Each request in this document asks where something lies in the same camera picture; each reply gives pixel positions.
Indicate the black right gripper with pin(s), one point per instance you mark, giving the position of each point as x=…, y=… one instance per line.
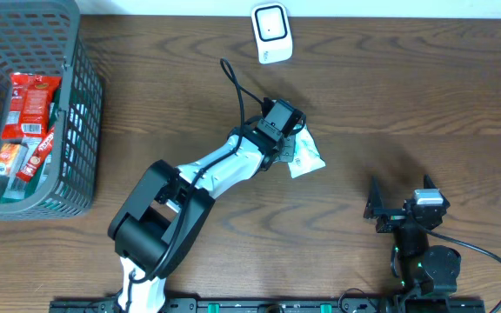
x=391, y=217

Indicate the mint green snack packet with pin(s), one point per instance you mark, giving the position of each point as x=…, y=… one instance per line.
x=306, y=155

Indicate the red stick packet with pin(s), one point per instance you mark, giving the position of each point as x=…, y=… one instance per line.
x=27, y=172

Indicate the orange white small packet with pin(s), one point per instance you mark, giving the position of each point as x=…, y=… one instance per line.
x=11, y=157

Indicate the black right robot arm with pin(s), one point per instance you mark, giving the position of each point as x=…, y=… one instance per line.
x=426, y=270

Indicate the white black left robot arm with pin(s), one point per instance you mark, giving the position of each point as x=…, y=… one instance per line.
x=163, y=215

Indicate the white barcode scanner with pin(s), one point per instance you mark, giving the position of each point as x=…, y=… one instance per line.
x=272, y=33

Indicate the grey plastic mesh basket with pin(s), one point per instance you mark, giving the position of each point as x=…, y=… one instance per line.
x=42, y=37

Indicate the red snack bag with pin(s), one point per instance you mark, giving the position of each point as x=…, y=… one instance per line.
x=29, y=112

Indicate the green white flat packet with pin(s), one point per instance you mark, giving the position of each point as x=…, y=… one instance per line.
x=17, y=189

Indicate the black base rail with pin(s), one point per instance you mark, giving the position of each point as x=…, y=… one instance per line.
x=353, y=304

